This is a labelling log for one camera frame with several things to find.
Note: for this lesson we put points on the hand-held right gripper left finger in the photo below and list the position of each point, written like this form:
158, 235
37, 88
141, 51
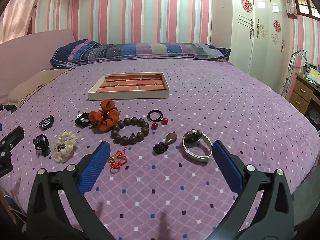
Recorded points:
96, 162

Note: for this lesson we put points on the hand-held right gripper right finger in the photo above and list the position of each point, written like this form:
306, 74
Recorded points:
226, 165

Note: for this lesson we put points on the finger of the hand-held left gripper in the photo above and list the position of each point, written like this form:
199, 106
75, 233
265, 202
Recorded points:
13, 136
4, 166

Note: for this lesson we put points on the black hair claw clip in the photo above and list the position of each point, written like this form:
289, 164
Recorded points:
40, 143

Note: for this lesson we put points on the brick-pattern tray box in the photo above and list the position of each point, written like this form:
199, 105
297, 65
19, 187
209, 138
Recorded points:
130, 86

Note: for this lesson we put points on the dark cloth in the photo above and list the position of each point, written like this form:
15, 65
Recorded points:
8, 108

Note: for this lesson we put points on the black white striped hair clip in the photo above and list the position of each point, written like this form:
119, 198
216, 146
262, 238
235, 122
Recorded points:
46, 123

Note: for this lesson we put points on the orange fabric scrunchie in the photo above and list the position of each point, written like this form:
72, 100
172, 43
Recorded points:
106, 117

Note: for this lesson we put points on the beige blanket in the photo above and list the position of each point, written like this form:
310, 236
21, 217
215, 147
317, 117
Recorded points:
32, 85

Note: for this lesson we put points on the purple diamond-pattern bedsheet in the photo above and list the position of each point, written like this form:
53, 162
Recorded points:
200, 105

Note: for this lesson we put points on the pink headboard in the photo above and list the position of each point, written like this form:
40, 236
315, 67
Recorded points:
30, 52

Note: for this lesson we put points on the wooden desk with drawers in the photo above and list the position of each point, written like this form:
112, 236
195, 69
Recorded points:
302, 92

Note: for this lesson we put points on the white wardrobe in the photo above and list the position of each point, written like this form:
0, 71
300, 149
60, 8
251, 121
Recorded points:
260, 55

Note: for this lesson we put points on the striped patchwork pillow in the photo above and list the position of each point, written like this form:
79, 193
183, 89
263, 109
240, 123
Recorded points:
140, 51

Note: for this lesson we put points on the desk lamp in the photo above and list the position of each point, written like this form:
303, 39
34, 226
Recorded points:
292, 60

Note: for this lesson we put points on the green and yellow cloth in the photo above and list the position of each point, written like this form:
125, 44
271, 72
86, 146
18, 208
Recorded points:
314, 76

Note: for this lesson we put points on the pink curtain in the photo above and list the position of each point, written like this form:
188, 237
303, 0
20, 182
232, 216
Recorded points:
17, 10

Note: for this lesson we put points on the window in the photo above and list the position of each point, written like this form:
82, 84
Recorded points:
306, 6

